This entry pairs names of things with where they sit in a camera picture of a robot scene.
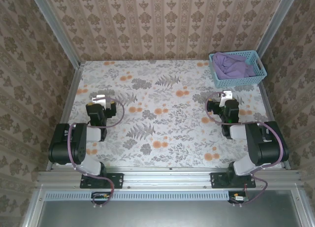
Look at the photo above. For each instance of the light blue plastic basket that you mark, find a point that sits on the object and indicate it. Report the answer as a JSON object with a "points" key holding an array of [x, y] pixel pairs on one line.
{"points": [[233, 83]]}

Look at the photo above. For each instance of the purple t-shirt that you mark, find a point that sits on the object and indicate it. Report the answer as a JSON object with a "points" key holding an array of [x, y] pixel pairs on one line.
{"points": [[229, 67]]}

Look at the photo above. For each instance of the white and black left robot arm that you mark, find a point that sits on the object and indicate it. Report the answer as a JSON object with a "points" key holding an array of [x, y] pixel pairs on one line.
{"points": [[73, 143]]}

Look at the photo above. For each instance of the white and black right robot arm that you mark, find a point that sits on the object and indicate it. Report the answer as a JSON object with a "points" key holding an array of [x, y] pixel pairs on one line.
{"points": [[265, 148]]}

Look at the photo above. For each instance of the floral patterned table cover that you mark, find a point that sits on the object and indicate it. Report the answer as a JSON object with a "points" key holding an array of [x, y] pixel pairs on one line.
{"points": [[172, 138]]}

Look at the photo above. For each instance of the small connector board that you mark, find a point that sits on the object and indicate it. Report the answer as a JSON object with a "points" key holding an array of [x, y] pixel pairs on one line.
{"points": [[238, 198], [102, 196]]}

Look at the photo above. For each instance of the grey metal panel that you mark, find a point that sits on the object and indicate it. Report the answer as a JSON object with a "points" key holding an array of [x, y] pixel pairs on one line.
{"points": [[160, 214]]}

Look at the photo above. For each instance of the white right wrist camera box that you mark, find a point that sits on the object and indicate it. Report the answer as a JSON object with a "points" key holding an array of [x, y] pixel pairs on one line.
{"points": [[227, 96]]}

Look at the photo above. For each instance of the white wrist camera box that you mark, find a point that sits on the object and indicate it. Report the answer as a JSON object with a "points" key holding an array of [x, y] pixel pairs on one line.
{"points": [[99, 99], [227, 96]]}

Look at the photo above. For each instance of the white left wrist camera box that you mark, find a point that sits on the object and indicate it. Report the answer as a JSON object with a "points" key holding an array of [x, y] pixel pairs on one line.
{"points": [[99, 99]]}

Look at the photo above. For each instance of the aluminium table side rail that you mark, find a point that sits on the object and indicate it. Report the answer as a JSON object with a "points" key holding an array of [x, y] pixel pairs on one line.
{"points": [[71, 96], [270, 111]]}

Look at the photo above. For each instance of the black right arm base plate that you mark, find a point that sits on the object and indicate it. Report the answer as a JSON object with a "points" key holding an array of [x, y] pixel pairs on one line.
{"points": [[217, 180]]}

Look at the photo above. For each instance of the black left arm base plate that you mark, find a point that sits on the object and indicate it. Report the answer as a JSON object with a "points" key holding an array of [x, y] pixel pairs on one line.
{"points": [[115, 180]]}

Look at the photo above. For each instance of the aluminium frame post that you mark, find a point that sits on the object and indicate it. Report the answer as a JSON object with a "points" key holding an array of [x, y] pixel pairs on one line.
{"points": [[56, 30], [275, 27]]}

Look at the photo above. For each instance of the aluminium mounting rail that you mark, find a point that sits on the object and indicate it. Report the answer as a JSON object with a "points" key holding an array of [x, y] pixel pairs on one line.
{"points": [[167, 177]]}

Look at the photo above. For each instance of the aluminium frame bar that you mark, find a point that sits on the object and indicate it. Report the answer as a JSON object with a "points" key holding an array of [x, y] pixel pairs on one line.
{"points": [[33, 207], [301, 212]]}

